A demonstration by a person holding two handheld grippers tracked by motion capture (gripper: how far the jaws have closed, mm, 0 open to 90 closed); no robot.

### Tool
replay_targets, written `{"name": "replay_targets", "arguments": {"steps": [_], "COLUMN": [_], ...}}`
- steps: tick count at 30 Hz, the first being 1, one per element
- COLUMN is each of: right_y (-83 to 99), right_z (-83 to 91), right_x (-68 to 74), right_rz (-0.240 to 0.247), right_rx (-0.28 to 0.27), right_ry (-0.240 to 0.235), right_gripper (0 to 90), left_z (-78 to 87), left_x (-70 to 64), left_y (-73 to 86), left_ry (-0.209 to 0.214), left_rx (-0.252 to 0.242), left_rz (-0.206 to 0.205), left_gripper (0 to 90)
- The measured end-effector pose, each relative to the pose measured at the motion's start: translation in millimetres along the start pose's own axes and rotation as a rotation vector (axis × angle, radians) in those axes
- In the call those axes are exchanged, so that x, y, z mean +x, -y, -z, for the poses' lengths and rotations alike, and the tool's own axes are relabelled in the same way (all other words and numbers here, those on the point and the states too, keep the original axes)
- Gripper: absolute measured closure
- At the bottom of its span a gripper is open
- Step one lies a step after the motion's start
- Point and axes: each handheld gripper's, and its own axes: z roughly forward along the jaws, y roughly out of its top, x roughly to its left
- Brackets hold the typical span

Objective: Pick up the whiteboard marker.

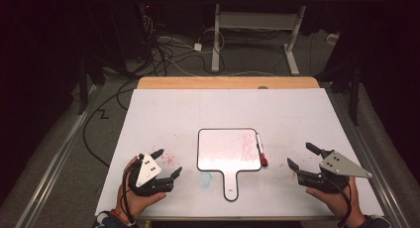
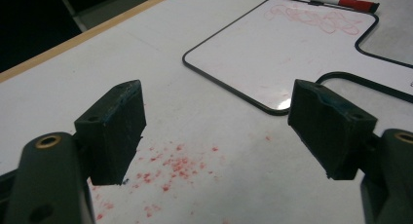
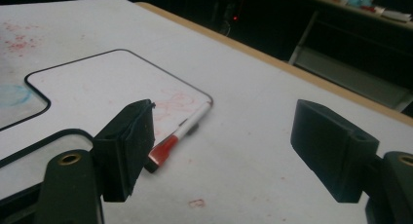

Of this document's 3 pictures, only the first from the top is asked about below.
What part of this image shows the tangle of floor cables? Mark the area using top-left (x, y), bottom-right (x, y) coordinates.
top-left (137, 3), bottom-right (229, 77)

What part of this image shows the person's left hand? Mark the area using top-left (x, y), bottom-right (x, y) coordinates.
top-left (115, 156), bottom-right (167, 221)

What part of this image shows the black floor cable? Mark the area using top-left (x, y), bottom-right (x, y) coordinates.
top-left (81, 78), bottom-right (141, 169)

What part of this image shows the black metal stand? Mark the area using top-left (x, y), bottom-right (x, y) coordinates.
top-left (76, 54), bottom-right (91, 116)

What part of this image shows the hand-held gripper black cable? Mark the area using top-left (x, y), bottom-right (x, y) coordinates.
top-left (326, 177), bottom-right (353, 228)
top-left (120, 162), bottom-right (137, 226)

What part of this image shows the right hand-held gripper black cable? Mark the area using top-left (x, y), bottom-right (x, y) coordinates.
top-left (326, 177), bottom-right (353, 228)

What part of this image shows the white marker with red cap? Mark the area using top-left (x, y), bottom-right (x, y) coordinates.
top-left (255, 133), bottom-right (269, 168)

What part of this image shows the large white table sheet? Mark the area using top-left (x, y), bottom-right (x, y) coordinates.
top-left (94, 87), bottom-right (385, 219)

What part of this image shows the left hand-held gripper black cable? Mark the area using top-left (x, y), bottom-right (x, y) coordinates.
top-left (120, 162), bottom-right (137, 226)

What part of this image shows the red bracelet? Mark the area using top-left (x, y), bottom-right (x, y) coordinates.
top-left (110, 208), bottom-right (134, 227)

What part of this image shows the white paddle-shaped whiteboard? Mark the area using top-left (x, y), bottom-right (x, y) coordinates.
top-left (196, 127), bottom-right (263, 203)

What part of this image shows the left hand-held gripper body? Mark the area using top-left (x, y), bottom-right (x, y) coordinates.
top-left (128, 153), bottom-right (174, 198)

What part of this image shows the aluminium rail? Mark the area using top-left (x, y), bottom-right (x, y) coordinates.
top-left (13, 84), bottom-right (101, 228)
top-left (326, 88), bottom-right (411, 228)

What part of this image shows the person's right hand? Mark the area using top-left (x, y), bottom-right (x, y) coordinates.
top-left (304, 175), bottom-right (367, 228)

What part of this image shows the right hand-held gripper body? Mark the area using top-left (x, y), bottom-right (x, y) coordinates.
top-left (296, 150), bottom-right (373, 193)

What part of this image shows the white metal desk frame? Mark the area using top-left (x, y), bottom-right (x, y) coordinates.
top-left (197, 0), bottom-right (352, 76)

